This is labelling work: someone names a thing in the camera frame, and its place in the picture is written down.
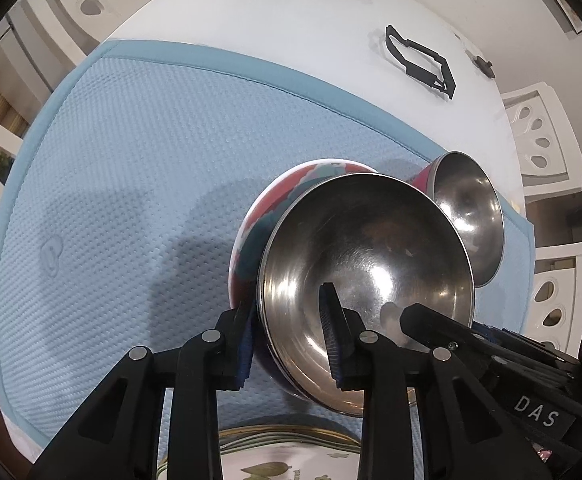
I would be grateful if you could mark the blue steel bowl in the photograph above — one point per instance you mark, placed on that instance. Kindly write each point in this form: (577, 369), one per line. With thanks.
(371, 240)

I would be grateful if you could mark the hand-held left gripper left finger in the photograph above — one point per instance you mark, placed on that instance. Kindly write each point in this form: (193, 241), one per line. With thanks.
(246, 355)

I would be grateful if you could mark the floral square plate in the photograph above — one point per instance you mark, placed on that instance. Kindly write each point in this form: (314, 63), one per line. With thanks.
(296, 460)

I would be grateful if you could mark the pink steel bowl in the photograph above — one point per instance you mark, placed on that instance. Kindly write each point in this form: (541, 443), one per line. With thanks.
(466, 210)

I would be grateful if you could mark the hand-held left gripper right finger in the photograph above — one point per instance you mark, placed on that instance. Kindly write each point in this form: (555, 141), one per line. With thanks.
(331, 340)

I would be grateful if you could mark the blue waffle mat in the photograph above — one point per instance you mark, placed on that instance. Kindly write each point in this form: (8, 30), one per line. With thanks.
(146, 160)

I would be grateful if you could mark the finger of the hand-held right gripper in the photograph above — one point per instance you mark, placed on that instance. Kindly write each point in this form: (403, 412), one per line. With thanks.
(436, 327)
(526, 347)

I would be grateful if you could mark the black plastic frame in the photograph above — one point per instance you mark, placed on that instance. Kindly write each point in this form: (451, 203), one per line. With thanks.
(451, 77)

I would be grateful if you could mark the pink patterned bowl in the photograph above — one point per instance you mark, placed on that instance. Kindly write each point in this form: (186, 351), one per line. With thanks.
(271, 220)

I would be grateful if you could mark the small black knob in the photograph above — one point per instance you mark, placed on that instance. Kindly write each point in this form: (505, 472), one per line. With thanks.
(485, 66)

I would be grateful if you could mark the grey cabinet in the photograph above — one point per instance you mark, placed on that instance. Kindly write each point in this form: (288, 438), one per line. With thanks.
(31, 50)

